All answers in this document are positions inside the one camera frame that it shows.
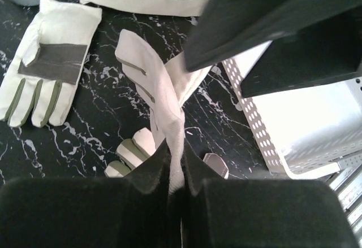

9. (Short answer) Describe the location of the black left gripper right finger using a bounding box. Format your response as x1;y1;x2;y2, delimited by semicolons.
182;144;358;247

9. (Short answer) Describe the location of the white glove grey palm patch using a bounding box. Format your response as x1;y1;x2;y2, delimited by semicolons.
1;0;102;128

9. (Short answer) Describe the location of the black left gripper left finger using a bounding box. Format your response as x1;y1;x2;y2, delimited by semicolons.
1;143;170;247

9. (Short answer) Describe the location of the white perforated storage basket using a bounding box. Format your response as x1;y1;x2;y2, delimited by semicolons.
222;42;361;179

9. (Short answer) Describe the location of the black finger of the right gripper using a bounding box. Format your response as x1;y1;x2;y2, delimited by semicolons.
184;0;361;98

